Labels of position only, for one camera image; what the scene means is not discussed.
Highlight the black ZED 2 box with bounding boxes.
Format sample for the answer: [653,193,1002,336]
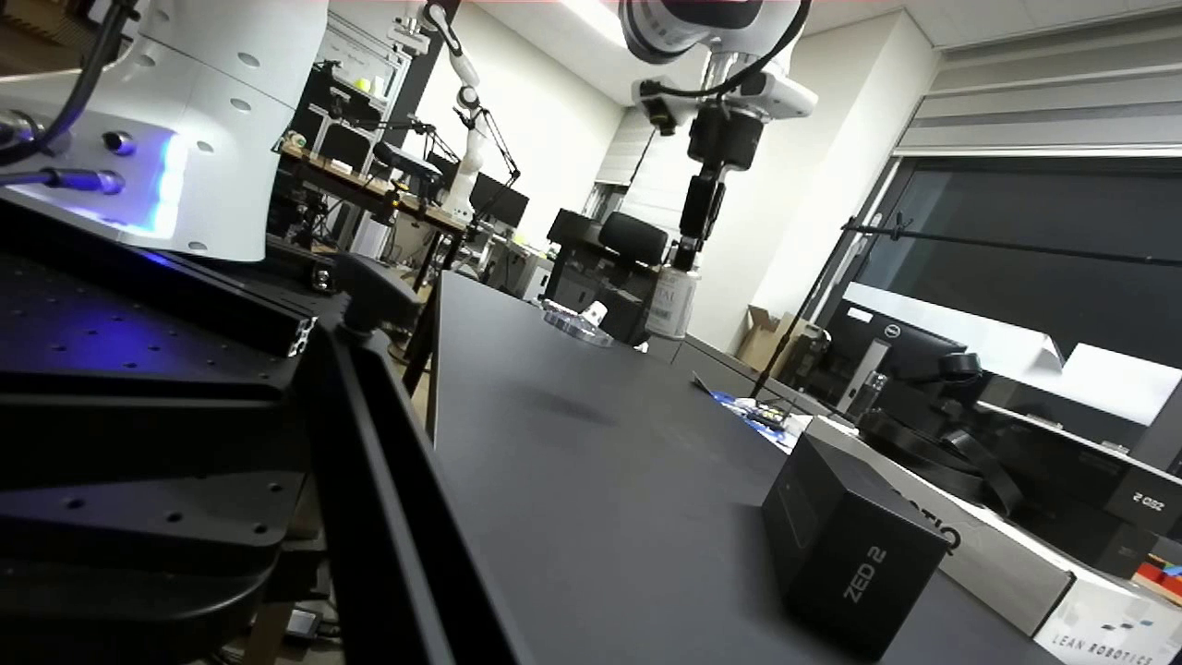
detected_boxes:
[758,433,960,665]

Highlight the small clear object on table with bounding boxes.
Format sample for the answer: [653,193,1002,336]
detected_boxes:
[540,300,612,341]

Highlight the blue printed flat packet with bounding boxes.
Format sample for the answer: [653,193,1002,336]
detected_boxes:
[707,386,813,453]

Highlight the black computer monitor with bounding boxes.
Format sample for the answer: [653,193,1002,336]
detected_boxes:
[467,168,531,232]

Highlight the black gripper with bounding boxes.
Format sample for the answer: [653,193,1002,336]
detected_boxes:
[669,98,769,278]

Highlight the long white cardboard box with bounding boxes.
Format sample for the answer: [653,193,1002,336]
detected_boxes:
[795,412,1079,640]

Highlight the cluttered wooden background desk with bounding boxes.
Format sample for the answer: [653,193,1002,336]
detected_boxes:
[270,56,475,294]

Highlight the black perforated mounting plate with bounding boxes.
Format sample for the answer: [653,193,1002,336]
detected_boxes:
[0,197,326,665]

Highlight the black office chair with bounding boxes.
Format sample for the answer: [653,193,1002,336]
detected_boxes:
[542,207,686,352]

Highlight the black equipment stack by window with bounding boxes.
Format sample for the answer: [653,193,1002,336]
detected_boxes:
[787,300,1182,585]

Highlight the white box with printed text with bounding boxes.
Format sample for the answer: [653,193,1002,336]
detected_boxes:
[1031,570,1182,665]

